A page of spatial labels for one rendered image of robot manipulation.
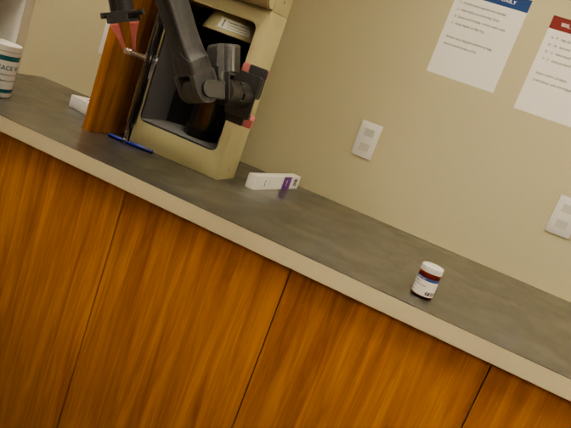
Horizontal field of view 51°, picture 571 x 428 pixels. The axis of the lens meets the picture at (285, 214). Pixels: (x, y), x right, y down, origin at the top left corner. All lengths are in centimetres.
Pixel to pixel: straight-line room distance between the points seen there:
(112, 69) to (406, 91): 88
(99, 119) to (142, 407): 79
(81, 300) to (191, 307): 32
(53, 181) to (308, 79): 88
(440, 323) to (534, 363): 18
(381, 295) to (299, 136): 91
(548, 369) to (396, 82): 104
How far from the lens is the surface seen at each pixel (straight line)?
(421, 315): 124
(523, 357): 125
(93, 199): 156
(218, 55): 131
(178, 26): 124
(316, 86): 202
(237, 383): 145
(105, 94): 178
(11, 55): 190
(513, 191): 192
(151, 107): 182
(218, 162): 167
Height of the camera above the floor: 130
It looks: 13 degrees down
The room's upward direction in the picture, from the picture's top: 20 degrees clockwise
